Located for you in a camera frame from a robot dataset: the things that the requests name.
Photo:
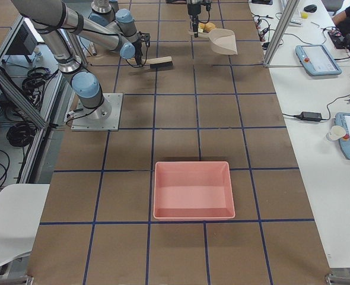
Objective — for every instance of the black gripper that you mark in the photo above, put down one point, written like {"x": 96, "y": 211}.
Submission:
{"x": 138, "y": 48}
{"x": 193, "y": 9}

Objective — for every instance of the white plastic dustpan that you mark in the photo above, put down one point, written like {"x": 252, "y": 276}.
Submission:
{"x": 222, "y": 41}

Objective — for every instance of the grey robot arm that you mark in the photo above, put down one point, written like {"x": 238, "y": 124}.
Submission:
{"x": 193, "y": 10}
{"x": 62, "y": 28}

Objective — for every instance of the pink plastic bin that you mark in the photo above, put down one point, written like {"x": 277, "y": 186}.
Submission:
{"x": 193, "y": 190}

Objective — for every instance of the orange bread piece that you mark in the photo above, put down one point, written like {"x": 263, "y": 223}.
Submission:
{"x": 201, "y": 27}

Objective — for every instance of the brown potato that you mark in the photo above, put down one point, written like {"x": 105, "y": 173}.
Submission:
{"x": 208, "y": 27}

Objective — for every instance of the black power adapter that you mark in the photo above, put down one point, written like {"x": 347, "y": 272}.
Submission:
{"x": 310, "y": 116}

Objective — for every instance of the paper cup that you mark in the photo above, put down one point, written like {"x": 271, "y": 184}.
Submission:
{"x": 336, "y": 132}

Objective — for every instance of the white chair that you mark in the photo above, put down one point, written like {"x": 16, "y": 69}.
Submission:
{"x": 21, "y": 207}

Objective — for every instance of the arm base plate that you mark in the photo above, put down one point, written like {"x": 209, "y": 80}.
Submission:
{"x": 105, "y": 118}

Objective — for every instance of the aluminium frame post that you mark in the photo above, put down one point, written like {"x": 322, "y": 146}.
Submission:
{"x": 287, "y": 13}

